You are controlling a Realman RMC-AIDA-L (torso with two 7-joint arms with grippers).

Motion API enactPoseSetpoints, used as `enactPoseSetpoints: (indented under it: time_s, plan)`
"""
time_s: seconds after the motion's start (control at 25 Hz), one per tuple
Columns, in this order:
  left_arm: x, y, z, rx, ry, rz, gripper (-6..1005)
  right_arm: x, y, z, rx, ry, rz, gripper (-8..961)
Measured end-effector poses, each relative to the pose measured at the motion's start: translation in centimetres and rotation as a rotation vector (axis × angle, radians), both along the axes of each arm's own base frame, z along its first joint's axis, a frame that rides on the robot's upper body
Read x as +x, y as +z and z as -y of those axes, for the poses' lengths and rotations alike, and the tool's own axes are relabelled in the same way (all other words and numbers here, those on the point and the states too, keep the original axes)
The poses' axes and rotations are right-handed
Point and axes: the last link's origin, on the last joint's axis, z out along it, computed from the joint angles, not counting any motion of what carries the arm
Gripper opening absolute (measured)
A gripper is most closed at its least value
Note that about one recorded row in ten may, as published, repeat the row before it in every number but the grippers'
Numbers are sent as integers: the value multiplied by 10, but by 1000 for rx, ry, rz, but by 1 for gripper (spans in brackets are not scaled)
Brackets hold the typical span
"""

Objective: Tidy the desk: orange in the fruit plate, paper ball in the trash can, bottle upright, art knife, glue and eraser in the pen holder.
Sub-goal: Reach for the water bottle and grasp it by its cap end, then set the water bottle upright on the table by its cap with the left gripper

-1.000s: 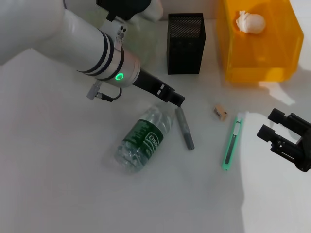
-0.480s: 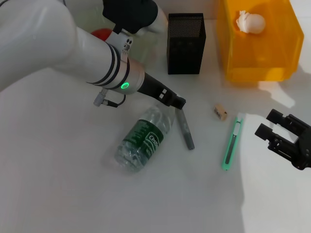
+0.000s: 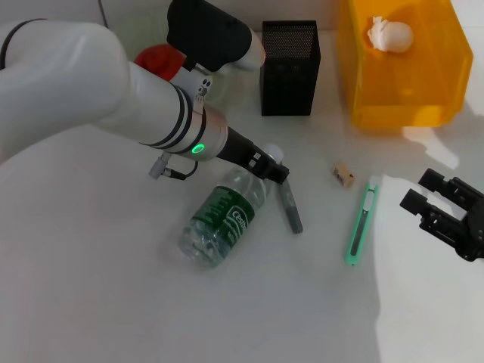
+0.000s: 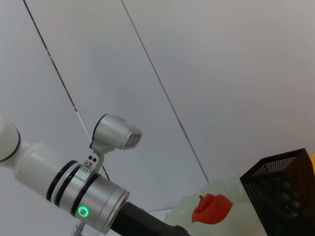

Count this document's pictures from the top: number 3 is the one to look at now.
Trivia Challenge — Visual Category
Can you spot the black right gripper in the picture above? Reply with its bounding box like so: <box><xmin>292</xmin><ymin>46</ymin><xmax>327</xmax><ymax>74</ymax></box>
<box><xmin>400</xmin><ymin>167</ymin><xmax>484</xmax><ymax>262</ymax></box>

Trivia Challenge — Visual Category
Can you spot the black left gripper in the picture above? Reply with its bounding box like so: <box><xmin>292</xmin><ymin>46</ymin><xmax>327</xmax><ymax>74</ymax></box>
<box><xmin>217</xmin><ymin>127</ymin><xmax>290</xmax><ymax>185</ymax></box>

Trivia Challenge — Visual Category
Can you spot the grey marker pen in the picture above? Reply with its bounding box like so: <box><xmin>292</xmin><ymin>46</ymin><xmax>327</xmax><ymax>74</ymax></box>
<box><xmin>278</xmin><ymin>176</ymin><xmax>304</xmax><ymax>234</ymax></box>

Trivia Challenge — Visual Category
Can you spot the green utility knife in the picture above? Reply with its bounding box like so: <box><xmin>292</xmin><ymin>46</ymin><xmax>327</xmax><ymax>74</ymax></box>
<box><xmin>344</xmin><ymin>175</ymin><xmax>380</xmax><ymax>268</ymax></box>

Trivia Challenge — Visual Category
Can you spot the small beige eraser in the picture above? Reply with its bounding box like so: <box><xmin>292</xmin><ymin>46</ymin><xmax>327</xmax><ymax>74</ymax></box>
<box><xmin>331</xmin><ymin>162</ymin><xmax>356</xmax><ymax>189</ymax></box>

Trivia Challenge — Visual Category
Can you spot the clear green-label water bottle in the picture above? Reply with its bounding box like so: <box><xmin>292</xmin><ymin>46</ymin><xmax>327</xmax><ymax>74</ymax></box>
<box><xmin>177</xmin><ymin>142</ymin><xmax>285</xmax><ymax>270</ymax></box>

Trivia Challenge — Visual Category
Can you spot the white paper ball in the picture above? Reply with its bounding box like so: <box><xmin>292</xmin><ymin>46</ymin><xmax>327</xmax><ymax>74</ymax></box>
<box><xmin>365</xmin><ymin>15</ymin><xmax>414</xmax><ymax>53</ymax></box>

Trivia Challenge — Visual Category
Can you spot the orange fruit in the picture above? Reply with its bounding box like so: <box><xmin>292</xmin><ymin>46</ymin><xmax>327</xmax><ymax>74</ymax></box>
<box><xmin>134</xmin><ymin>43</ymin><xmax>187</xmax><ymax>81</ymax></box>

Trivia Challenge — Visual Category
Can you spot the black mesh pen holder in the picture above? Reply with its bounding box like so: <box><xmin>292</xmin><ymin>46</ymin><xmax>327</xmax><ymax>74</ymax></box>
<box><xmin>259</xmin><ymin>20</ymin><xmax>321</xmax><ymax>117</ymax></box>

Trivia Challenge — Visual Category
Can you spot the green glass fruit bowl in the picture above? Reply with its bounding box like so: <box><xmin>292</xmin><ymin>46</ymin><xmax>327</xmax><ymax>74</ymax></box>
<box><xmin>126</xmin><ymin>32</ymin><xmax>247</xmax><ymax>114</ymax></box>

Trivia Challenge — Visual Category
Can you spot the yellow plastic bin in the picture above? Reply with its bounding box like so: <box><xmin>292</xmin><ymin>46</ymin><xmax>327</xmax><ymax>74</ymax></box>
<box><xmin>336</xmin><ymin>0</ymin><xmax>474</xmax><ymax>128</ymax></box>

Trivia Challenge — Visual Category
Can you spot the left wrist cable with plug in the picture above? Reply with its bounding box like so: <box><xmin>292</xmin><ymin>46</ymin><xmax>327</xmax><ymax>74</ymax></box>
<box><xmin>148</xmin><ymin>152</ymin><xmax>200</xmax><ymax>181</ymax></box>

